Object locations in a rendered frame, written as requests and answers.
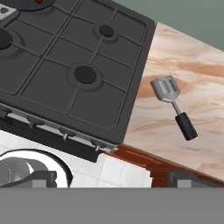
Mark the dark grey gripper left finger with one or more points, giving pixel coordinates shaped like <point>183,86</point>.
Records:
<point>43,176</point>

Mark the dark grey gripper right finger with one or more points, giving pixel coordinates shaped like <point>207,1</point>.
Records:
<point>178,176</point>

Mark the brown chicken piece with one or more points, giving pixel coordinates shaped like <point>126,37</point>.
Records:
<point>38,1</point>

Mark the white and black round thing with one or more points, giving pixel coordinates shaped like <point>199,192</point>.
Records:
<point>62,172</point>

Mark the red-brown wooden cupboard front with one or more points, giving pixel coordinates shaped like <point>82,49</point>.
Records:
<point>157,167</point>

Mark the black oven front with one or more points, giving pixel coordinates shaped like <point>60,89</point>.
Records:
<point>52,140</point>

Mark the dark oval hob knob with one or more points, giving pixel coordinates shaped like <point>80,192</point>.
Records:
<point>36,123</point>
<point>98,143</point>
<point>67,132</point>

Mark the dark grey gas hob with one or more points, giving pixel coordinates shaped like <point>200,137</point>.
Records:
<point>87,43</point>

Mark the pale grey flat object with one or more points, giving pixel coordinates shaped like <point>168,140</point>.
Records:
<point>8,14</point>

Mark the dark grey pan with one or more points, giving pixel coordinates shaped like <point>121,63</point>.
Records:
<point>29,4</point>

